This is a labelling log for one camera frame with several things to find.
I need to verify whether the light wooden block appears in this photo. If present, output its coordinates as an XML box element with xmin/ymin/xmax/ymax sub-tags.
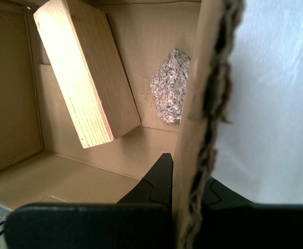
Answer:
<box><xmin>33</xmin><ymin>0</ymin><xmax>142</xmax><ymax>149</ymax></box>

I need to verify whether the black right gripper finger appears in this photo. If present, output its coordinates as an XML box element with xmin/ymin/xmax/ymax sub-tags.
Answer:
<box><xmin>3</xmin><ymin>153</ymin><xmax>175</xmax><ymax>249</ymax></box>
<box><xmin>192</xmin><ymin>176</ymin><xmax>303</xmax><ymax>249</ymax></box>

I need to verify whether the white plastic table cover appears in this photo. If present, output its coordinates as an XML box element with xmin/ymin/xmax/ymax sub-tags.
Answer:
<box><xmin>211</xmin><ymin>0</ymin><xmax>303</xmax><ymax>205</ymax></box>

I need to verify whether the speckled pink granite rock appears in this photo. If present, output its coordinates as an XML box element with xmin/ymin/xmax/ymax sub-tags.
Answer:
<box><xmin>150</xmin><ymin>48</ymin><xmax>191</xmax><ymax>126</ymax></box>

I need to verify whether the brown cardboard box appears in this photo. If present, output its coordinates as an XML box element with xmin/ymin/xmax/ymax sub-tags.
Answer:
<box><xmin>0</xmin><ymin>0</ymin><xmax>246</xmax><ymax>249</ymax></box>

